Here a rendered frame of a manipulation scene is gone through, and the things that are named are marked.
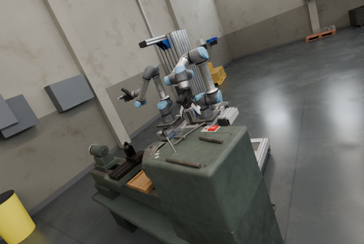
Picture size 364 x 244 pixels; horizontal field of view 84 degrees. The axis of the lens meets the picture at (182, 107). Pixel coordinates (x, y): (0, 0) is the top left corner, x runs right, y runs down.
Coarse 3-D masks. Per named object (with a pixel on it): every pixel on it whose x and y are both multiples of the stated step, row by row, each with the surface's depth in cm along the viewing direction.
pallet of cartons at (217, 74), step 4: (208, 64) 864; (212, 68) 903; (216, 68) 894; (220, 68) 862; (212, 72) 827; (216, 72) 795; (220, 72) 852; (224, 72) 902; (212, 76) 804; (216, 76) 799; (220, 76) 834; (224, 76) 901; (216, 80) 805
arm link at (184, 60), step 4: (184, 56) 176; (180, 60) 173; (184, 60) 173; (188, 60) 177; (180, 64) 166; (184, 64) 170; (188, 64) 180; (172, 72) 154; (168, 76) 151; (172, 76) 149; (164, 80) 153; (168, 80) 150; (172, 80) 149; (176, 80) 148; (168, 84) 153
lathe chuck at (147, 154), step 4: (152, 144) 164; (156, 144) 161; (148, 148) 161; (152, 148) 158; (148, 152) 158; (144, 156) 158; (148, 156) 155; (144, 160) 157; (144, 168) 157; (148, 176) 158
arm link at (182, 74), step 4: (176, 68) 136; (180, 68) 135; (184, 68) 136; (176, 72) 136; (180, 72) 135; (184, 72) 136; (176, 76) 137; (180, 76) 135; (184, 76) 135; (180, 80) 135; (184, 80) 135
